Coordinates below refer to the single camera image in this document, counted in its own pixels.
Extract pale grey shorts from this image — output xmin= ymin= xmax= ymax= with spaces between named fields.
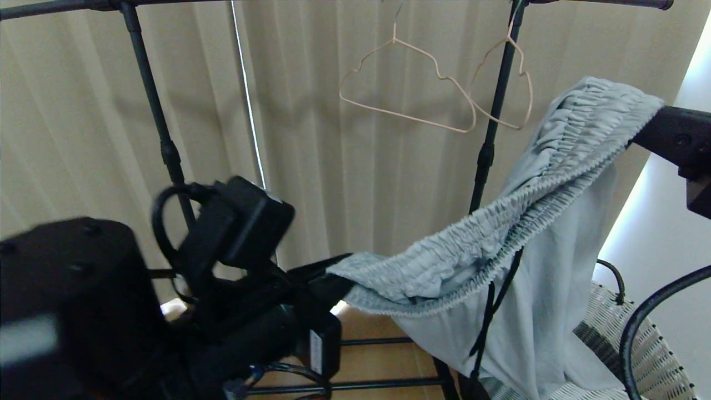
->
xmin=327 ymin=76 xmax=665 ymax=400

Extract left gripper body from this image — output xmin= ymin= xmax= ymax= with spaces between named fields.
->
xmin=178 ymin=303 xmax=342 ymax=400

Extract pink clothes hanger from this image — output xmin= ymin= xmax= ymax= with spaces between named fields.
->
xmin=469 ymin=0 xmax=534 ymax=131
xmin=339 ymin=0 xmax=477 ymax=134

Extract white laundry basket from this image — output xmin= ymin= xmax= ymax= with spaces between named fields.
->
xmin=483 ymin=259 xmax=698 ymax=400

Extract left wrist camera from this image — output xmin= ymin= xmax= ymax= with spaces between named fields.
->
xmin=177 ymin=176 xmax=296 ymax=312

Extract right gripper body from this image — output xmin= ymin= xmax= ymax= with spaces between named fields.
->
xmin=679 ymin=164 xmax=711 ymax=220

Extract black clothes rack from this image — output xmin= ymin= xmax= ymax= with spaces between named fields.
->
xmin=0 ymin=0 xmax=674 ymax=400

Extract black cable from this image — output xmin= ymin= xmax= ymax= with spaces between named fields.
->
xmin=151 ymin=183 xmax=217 ymax=278
xmin=619 ymin=266 xmax=711 ymax=400

